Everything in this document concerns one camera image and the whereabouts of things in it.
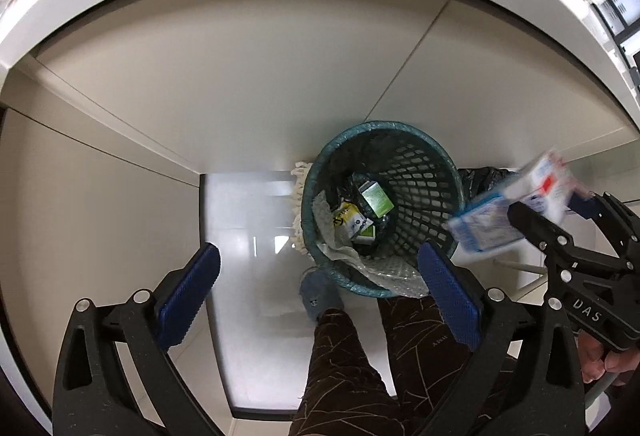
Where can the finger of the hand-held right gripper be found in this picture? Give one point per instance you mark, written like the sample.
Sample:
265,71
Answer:
540,228
617,226

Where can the bubble wrap sheet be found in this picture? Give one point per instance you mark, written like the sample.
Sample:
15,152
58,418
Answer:
380,273

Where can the person's left leg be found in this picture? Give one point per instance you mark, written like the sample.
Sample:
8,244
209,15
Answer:
340,376

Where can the black plastic bag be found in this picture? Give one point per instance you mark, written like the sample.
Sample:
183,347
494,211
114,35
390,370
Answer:
482,186

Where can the person's leg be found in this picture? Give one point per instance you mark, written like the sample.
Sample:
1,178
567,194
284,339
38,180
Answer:
425,346
340,376

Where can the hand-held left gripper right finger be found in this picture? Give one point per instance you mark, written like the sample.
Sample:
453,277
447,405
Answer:
450,296

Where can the dark green mesh bin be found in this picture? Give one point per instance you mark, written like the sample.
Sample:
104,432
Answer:
420,176

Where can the white microwave oven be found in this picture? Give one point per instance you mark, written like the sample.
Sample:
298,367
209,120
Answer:
620,10

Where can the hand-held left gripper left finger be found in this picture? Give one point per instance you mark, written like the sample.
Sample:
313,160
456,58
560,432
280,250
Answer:
187,296

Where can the person's right hand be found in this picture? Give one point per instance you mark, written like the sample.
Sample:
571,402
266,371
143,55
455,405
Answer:
597,363

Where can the yellow snack packet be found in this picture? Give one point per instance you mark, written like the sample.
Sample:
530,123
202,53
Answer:
350,221

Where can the blue white milk carton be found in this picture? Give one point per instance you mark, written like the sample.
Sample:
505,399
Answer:
540,186

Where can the person's right leg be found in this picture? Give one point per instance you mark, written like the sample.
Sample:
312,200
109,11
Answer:
425,346

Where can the green white small box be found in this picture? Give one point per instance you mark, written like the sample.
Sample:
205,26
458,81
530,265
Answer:
376,198

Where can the white rod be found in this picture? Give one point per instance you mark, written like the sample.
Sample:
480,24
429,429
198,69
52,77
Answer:
520,265

